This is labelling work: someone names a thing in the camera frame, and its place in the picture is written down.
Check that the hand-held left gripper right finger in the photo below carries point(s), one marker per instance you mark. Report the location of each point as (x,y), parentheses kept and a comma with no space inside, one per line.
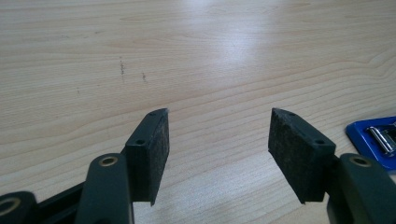
(299,155)

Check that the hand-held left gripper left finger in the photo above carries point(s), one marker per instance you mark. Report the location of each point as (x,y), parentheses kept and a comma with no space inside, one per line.
(149,155)

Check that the blue stapler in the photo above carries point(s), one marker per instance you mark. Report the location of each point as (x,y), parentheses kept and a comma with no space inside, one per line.
(361,137)

